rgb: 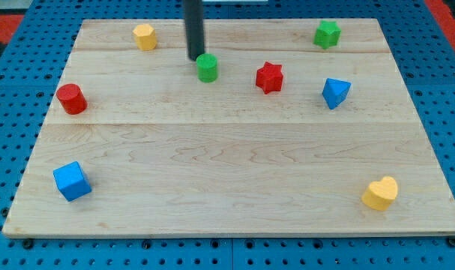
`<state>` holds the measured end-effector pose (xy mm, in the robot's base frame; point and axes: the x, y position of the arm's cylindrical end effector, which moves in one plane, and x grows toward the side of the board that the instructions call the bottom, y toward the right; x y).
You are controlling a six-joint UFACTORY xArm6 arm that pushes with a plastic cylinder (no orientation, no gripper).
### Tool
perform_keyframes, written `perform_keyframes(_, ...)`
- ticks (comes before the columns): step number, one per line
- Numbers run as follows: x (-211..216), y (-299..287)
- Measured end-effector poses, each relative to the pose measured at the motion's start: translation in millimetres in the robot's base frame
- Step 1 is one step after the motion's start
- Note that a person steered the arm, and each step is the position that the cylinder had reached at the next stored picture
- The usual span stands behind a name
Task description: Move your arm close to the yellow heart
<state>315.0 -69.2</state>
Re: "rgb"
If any yellow heart block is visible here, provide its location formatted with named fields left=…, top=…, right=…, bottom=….
left=361, top=175, right=398, bottom=211

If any wooden board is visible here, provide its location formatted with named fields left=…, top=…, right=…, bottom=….
left=3, top=19, right=455, bottom=239

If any red star block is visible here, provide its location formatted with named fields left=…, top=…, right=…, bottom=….
left=256, top=61, right=283, bottom=95

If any green cylinder block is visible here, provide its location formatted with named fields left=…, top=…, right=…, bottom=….
left=196, top=53, right=218, bottom=83

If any blue triangle block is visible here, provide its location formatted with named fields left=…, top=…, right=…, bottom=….
left=322, top=78, right=352, bottom=110

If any yellow hexagon block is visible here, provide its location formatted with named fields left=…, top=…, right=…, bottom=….
left=133, top=24, right=157, bottom=51

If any green star block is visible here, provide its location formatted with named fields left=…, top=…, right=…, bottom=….
left=313, top=20, right=342, bottom=50

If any red cylinder block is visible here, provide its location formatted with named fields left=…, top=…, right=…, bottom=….
left=56, top=83, right=88, bottom=115

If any blue cube block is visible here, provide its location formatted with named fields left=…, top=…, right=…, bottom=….
left=52, top=161, right=92, bottom=202

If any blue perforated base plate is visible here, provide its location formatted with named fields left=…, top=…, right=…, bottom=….
left=0, top=0, right=455, bottom=269

